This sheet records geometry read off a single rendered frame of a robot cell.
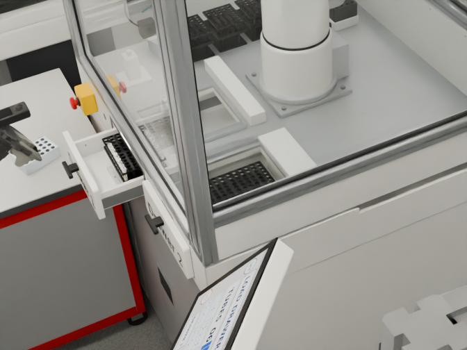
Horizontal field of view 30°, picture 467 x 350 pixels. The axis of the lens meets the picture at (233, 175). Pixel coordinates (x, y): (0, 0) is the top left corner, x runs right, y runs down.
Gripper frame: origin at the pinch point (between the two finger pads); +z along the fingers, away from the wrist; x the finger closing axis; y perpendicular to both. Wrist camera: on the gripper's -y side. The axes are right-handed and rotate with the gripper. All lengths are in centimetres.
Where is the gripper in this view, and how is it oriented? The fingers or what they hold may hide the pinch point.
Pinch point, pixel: (37, 151)
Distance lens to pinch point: 237.8
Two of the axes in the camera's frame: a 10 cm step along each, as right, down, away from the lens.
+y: -7.1, 6.9, 1.5
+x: 4.2, 5.8, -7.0
